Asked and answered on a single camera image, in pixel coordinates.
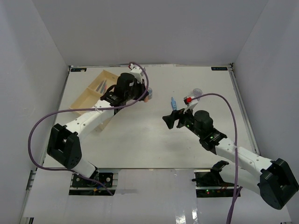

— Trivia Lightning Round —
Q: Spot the right paperclip jar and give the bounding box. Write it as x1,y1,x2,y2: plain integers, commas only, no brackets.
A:
192,88,203,97

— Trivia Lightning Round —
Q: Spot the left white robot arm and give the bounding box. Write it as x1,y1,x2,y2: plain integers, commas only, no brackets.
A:
47,68,149,186

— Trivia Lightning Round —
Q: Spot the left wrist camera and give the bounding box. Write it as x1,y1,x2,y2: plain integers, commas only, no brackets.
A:
129,64,144,83

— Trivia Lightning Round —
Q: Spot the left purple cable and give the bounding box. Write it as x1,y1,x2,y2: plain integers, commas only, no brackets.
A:
28,61,150,196

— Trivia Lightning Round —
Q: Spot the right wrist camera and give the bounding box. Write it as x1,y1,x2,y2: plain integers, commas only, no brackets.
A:
183,94,199,113

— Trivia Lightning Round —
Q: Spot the purple cable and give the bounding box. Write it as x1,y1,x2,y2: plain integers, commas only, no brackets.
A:
190,93,242,224
28,61,150,196

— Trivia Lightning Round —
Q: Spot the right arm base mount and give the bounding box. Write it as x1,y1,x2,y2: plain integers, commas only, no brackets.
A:
192,161,234,198

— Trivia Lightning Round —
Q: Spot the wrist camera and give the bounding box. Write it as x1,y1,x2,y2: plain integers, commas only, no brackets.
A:
183,94,199,113
129,64,144,83

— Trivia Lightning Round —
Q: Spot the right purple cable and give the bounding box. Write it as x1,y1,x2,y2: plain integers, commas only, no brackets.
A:
190,93,242,224

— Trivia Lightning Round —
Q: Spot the blue pen in box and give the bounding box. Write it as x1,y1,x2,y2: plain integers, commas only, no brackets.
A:
100,80,107,92

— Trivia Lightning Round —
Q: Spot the left paperclip jar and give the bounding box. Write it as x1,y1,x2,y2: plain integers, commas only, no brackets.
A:
148,87,153,100

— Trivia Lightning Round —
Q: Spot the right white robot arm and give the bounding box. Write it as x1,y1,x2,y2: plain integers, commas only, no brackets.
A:
162,109,299,210

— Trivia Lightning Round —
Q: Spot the left black corner label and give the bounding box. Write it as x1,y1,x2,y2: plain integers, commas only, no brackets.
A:
70,68,87,72

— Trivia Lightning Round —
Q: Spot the beige compartment box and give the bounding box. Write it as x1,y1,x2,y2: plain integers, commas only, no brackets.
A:
69,69,120,131

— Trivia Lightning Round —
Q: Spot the right black corner label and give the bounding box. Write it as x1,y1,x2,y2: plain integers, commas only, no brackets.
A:
211,67,228,71

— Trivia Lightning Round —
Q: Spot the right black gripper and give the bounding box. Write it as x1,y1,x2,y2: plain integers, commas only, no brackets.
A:
163,105,203,138

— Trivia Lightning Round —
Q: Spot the paperclip jar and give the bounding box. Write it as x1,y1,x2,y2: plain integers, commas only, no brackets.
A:
148,87,153,100
192,88,203,97

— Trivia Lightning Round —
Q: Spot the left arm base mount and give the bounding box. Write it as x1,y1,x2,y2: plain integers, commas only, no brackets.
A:
69,171,116,196

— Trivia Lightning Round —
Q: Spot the black corner label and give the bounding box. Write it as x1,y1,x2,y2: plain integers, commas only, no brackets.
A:
70,68,87,72
211,67,228,71

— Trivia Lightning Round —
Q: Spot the purple pen in box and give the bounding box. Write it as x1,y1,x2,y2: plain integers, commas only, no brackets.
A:
96,81,104,92

